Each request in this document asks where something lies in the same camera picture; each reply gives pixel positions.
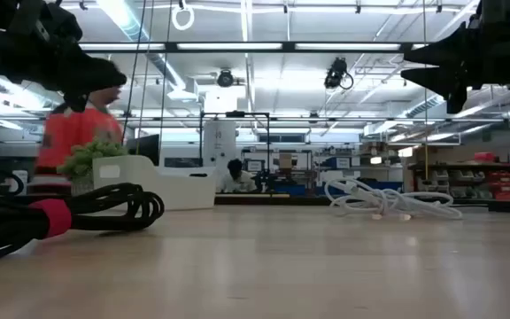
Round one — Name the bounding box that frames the shelf with red bins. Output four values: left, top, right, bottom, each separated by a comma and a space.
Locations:
407, 152, 510, 203

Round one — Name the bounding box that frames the overhead light bar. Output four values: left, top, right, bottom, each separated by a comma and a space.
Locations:
77, 42, 429, 55

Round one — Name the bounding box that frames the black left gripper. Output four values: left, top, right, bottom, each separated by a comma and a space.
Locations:
0, 26, 128, 113

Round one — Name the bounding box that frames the white hanging cable loop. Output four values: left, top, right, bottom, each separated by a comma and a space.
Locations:
171, 3, 196, 32

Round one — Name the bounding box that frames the white USB-C cable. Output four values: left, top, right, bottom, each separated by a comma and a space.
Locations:
324, 177, 464, 222

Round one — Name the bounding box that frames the black overhead camera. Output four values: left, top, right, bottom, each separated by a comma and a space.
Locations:
216, 68, 236, 89

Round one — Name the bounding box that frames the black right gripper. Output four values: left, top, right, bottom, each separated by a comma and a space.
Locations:
399, 21, 510, 114

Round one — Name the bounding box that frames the black hanging camera with cable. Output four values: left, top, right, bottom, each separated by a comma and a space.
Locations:
324, 57, 354, 90

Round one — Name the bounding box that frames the white plastic bin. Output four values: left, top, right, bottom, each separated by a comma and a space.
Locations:
91, 154, 217, 212

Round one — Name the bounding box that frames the person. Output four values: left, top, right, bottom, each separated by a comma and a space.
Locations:
33, 86, 126, 196
217, 158, 259, 194

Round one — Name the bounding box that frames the black cable with red strap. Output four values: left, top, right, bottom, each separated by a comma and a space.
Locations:
0, 182, 166, 266

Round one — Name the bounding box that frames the black monitor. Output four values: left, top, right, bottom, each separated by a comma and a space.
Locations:
126, 134, 161, 167

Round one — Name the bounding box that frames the white cylindrical tank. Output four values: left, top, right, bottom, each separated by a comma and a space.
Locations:
202, 120, 237, 168

